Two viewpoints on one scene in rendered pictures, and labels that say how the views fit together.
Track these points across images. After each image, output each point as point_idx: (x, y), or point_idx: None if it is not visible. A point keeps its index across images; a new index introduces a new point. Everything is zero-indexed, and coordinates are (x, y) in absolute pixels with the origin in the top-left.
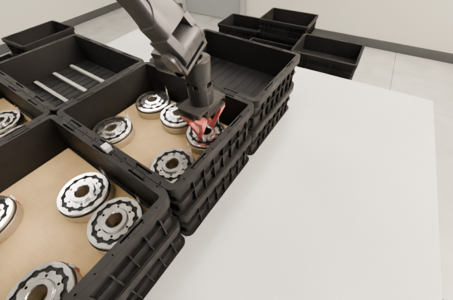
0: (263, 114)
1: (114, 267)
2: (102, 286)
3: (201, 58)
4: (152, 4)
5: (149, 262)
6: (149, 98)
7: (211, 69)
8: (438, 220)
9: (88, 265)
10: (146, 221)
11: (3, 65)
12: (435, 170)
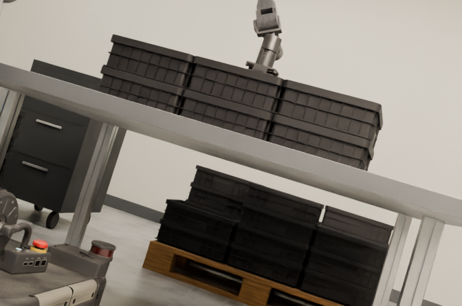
0: (298, 116)
1: (154, 51)
2: (144, 60)
3: (271, 34)
4: None
5: (156, 82)
6: None
7: (273, 43)
8: (258, 139)
9: None
10: (177, 50)
11: None
12: (335, 161)
